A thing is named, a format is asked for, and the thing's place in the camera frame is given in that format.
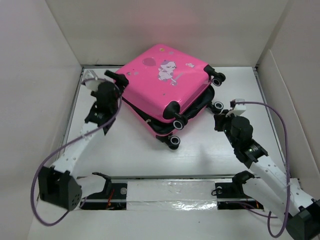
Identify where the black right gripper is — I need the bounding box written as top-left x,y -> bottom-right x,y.
214,109 -> 239,149

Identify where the pink hard-shell suitcase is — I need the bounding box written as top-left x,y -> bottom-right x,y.
115,44 -> 226,150

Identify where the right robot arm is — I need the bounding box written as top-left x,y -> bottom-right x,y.
214,110 -> 320,240

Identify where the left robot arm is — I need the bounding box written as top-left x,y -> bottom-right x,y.
37,70 -> 129,211

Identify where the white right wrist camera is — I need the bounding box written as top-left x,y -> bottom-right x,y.
226,98 -> 246,116

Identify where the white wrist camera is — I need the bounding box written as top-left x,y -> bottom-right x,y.
226,98 -> 246,116
81,70 -> 101,92

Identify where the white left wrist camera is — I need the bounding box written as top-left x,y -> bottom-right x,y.
81,70 -> 101,92

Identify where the white foam block rail cover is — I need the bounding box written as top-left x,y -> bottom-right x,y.
126,179 -> 218,211

